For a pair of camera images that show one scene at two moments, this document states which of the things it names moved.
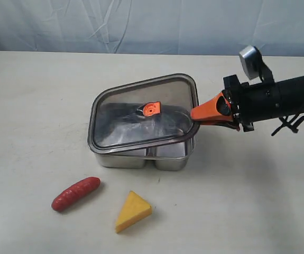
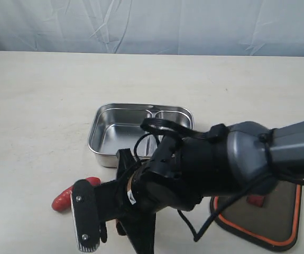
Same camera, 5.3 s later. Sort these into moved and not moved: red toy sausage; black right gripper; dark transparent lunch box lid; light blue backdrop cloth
Moved: dark transparent lunch box lid; black right gripper
Not moved: red toy sausage; light blue backdrop cloth
